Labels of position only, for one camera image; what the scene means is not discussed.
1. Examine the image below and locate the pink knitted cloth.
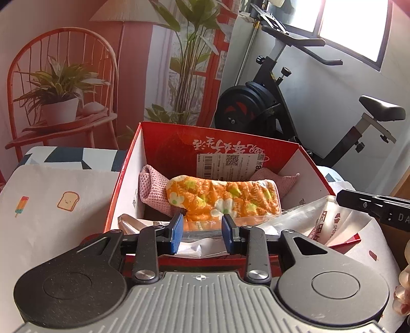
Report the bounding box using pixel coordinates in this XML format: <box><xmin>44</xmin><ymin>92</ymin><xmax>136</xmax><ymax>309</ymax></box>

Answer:
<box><xmin>138</xmin><ymin>164</ymin><xmax>300</xmax><ymax>217</ymax></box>

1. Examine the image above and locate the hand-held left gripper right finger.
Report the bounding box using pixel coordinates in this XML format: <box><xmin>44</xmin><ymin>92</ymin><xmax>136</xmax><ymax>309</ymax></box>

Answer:
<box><xmin>222</xmin><ymin>214</ymin><xmax>321</xmax><ymax>285</ymax></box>

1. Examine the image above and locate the room scene wall backdrop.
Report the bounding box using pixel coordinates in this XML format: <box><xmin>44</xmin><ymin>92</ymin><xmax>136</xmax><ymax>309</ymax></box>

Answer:
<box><xmin>0</xmin><ymin>0</ymin><xmax>239</xmax><ymax>155</ymax></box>

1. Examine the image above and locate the orange floral quilted cloth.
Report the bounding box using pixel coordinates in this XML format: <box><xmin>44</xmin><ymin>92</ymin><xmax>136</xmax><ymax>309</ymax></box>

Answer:
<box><xmin>166</xmin><ymin>174</ymin><xmax>282</xmax><ymax>225</ymax></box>

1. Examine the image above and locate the black exercise bike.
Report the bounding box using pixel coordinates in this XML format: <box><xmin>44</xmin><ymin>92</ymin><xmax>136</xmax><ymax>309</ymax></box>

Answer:
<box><xmin>213</xmin><ymin>0</ymin><xmax>407</xmax><ymax>168</ymax></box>

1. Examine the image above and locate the geometric patterned sheet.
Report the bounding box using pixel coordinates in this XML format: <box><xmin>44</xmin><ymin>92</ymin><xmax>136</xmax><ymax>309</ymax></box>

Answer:
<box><xmin>22</xmin><ymin>145</ymin><xmax>129</xmax><ymax>174</ymax></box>

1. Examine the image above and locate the red strawberry print cardboard box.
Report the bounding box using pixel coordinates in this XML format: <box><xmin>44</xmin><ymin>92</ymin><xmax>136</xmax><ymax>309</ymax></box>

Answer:
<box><xmin>103</xmin><ymin>121</ymin><xmax>361</xmax><ymax>257</ymax></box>

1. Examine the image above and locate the white plastic bag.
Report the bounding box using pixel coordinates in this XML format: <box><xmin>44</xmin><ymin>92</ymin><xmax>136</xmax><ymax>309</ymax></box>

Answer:
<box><xmin>118</xmin><ymin>194</ymin><xmax>372</xmax><ymax>258</ymax></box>

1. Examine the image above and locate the person's right hand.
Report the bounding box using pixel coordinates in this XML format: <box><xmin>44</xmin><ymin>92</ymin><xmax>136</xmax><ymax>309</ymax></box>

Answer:
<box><xmin>395</xmin><ymin>240</ymin><xmax>410</xmax><ymax>316</ymax></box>

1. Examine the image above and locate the bright window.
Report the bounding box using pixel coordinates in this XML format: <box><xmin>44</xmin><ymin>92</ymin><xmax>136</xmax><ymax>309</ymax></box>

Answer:
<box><xmin>315</xmin><ymin>0</ymin><xmax>393</xmax><ymax>71</ymax></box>

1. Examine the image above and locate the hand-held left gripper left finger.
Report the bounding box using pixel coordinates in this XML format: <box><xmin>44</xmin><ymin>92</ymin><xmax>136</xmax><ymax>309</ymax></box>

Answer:
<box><xmin>85</xmin><ymin>213</ymin><xmax>185</xmax><ymax>284</ymax></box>

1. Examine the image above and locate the white printed tablecloth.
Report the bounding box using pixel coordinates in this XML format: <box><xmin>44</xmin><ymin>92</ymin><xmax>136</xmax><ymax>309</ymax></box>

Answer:
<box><xmin>0</xmin><ymin>163</ymin><xmax>405</xmax><ymax>333</ymax></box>

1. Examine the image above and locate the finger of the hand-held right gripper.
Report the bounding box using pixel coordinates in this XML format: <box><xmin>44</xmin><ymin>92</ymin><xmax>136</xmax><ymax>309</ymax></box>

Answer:
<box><xmin>336</xmin><ymin>189</ymin><xmax>410</xmax><ymax>233</ymax></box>

